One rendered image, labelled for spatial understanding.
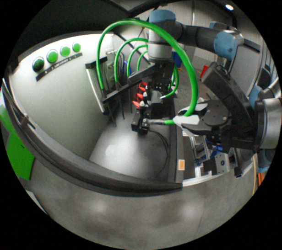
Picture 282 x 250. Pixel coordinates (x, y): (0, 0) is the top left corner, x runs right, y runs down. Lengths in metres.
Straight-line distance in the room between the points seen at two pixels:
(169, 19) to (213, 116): 0.24
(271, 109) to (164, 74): 0.29
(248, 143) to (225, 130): 0.06
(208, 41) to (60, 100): 0.50
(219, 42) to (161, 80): 0.20
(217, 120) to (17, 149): 2.84
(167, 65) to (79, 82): 0.37
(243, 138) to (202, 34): 0.25
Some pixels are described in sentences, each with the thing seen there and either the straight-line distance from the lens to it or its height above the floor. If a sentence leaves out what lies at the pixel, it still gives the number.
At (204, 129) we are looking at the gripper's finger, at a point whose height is 1.26.
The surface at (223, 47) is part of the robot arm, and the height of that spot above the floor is 1.39.
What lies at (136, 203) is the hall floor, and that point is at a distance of 1.43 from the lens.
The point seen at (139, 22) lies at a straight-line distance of 0.21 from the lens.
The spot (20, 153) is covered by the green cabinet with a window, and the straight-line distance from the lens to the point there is 2.79.
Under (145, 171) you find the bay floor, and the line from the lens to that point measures 0.53.
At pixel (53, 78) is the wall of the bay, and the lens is 0.36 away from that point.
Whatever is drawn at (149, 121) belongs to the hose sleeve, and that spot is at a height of 1.12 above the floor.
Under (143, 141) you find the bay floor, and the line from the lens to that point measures 0.57.
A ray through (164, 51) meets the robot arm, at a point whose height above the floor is 1.33.
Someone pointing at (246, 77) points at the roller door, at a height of 1.45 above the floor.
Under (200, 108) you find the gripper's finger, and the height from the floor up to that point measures 1.25.
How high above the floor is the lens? 1.35
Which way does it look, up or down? 45 degrees down
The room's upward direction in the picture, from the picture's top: 1 degrees clockwise
